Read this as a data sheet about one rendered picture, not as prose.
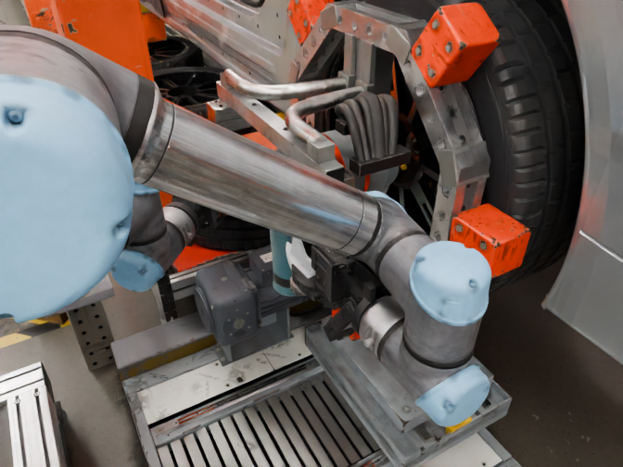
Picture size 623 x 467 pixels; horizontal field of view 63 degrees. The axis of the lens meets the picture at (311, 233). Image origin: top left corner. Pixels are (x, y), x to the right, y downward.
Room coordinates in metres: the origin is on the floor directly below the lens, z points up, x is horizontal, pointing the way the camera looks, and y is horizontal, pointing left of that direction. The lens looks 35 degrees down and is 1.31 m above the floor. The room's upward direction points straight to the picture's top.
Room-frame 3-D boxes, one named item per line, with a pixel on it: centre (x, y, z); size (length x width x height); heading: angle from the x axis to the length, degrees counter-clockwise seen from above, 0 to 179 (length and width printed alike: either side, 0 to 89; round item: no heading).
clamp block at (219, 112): (0.95, 0.15, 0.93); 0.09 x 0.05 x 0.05; 119
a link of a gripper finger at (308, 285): (0.55, 0.00, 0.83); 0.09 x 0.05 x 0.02; 39
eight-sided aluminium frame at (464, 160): (0.90, -0.11, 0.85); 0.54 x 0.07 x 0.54; 29
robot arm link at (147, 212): (0.63, 0.27, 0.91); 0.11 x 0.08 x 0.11; 163
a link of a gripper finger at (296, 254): (0.59, 0.02, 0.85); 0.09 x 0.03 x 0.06; 39
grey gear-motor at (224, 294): (1.12, 0.12, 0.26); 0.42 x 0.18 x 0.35; 119
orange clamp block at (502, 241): (0.63, -0.27, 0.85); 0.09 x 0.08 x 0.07; 29
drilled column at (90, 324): (1.14, 0.70, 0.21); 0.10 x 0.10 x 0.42; 29
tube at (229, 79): (0.92, 0.05, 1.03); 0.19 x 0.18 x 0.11; 119
